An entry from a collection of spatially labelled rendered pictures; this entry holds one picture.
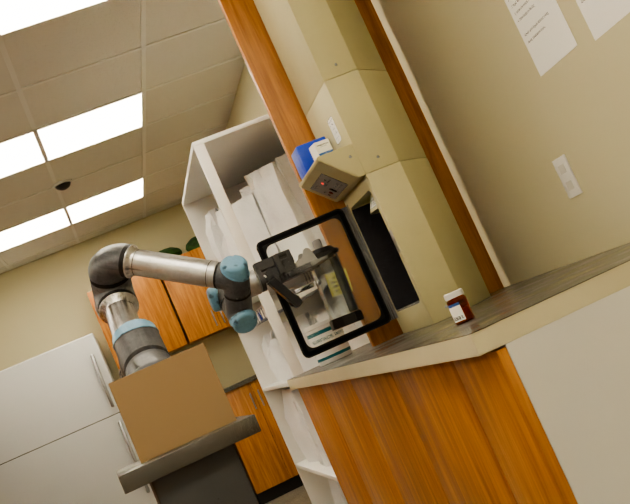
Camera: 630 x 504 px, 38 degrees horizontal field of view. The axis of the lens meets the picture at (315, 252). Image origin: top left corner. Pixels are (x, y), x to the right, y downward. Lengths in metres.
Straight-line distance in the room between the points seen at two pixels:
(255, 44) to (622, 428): 1.93
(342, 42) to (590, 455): 1.56
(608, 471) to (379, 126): 1.39
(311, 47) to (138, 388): 1.15
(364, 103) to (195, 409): 1.07
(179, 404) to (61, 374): 5.28
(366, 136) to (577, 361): 1.26
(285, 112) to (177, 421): 1.27
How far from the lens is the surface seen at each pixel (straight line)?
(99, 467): 7.37
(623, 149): 2.31
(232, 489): 2.11
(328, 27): 2.76
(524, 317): 1.57
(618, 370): 1.64
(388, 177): 2.65
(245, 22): 3.14
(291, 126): 3.03
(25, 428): 7.41
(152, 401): 2.13
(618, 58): 2.21
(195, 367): 2.14
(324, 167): 2.65
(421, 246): 2.63
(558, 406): 1.58
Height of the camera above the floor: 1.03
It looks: 5 degrees up
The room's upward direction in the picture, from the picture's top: 24 degrees counter-clockwise
